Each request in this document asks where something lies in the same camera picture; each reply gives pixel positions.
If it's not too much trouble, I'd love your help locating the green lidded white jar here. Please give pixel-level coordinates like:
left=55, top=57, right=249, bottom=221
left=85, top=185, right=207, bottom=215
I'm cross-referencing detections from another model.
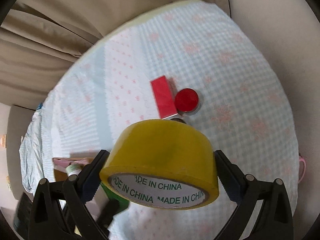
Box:
left=65, top=163, right=82, bottom=177

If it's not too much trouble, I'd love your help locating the yellow packing tape roll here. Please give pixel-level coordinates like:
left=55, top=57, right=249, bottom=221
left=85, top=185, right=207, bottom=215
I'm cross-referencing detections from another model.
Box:
left=100, top=120, right=219, bottom=210

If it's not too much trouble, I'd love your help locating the red rectangular Marubi box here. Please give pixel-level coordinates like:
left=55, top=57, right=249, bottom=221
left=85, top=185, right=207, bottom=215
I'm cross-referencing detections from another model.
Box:
left=151, top=75, right=178, bottom=119

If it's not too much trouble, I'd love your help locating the red lidded round jar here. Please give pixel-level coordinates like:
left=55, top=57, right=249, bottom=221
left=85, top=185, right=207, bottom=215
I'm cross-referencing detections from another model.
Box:
left=174, top=88, right=200, bottom=114

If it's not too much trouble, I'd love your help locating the open cardboard box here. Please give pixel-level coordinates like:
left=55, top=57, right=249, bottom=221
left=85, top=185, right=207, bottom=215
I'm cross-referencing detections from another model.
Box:
left=53, top=157, right=93, bottom=181

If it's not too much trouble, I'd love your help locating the beige curtain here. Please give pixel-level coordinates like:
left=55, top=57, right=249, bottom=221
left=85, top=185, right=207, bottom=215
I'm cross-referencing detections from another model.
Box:
left=1, top=0, right=230, bottom=109

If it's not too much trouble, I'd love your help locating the pink ring handle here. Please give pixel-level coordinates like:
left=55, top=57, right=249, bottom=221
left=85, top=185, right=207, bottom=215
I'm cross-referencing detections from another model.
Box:
left=298, top=155, right=306, bottom=183

